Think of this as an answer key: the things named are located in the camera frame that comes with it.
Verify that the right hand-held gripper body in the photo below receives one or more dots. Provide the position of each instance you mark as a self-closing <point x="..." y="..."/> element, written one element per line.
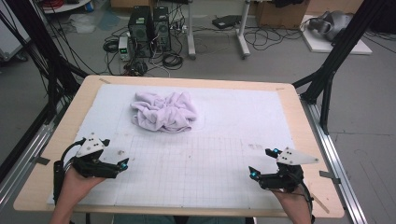
<point x="294" y="157"/>

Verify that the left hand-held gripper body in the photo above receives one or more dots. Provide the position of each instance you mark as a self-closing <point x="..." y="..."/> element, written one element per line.
<point x="88" y="146"/>

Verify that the pale pink towel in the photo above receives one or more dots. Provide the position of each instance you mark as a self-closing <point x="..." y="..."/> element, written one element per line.
<point x="165" y="112"/>

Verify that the person's left hand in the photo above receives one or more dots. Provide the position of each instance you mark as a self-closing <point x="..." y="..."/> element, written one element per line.
<point x="76" y="188"/>

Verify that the person's right hand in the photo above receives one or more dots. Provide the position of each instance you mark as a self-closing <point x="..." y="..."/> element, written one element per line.
<point x="295" y="202"/>

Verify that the grey tape piece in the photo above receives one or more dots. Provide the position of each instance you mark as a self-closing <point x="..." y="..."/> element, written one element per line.
<point x="42" y="160"/>
<point x="328" y="175"/>

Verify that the white foam mat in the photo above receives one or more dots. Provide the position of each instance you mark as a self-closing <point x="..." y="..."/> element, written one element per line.
<point x="233" y="124"/>

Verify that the thin wooden stick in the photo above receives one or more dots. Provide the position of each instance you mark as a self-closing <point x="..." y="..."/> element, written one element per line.
<point x="319" y="201"/>

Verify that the white power supply unit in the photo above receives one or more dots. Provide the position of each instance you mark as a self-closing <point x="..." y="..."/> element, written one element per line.
<point x="124" y="48"/>

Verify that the white floor board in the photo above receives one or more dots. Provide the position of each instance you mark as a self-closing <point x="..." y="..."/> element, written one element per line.
<point x="317" y="46"/>

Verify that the wide black computer tower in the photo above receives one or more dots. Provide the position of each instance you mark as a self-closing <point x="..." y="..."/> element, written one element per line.
<point x="140" y="31"/>

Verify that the clear plastic bag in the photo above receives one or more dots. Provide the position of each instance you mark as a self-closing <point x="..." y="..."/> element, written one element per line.
<point x="82" y="23"/>

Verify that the teal plastic sheet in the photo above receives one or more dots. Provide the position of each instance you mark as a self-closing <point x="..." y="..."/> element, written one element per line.
<point x="109" y="20"/>

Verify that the narrow black computer tower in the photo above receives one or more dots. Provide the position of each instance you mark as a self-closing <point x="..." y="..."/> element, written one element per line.
<point x="162" y="28"/>

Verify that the large cardboard box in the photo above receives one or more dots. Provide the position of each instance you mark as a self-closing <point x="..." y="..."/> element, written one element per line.
<point x="280" y="17"/>

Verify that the black flat device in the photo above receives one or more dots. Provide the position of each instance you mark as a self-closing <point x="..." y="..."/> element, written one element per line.
<point x="225" y="21"/>

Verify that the white round table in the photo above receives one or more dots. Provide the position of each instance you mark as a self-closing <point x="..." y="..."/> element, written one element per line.
<point x="68" y="7"/>

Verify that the grey headset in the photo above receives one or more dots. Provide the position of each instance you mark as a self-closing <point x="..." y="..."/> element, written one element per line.
<point x="337" y="21"/>

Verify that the aluminium rail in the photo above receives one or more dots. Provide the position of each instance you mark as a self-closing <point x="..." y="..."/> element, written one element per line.
<point x="31" y="149"/>
<point x="333" y="161"/>

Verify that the black frame post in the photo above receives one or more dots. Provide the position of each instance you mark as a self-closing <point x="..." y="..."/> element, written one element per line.
<point x="342" y="43"/>
<point x="40" y="40"/>

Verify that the white desk frame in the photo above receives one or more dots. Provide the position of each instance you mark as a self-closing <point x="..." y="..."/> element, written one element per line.
<point x="190" y="31"/>

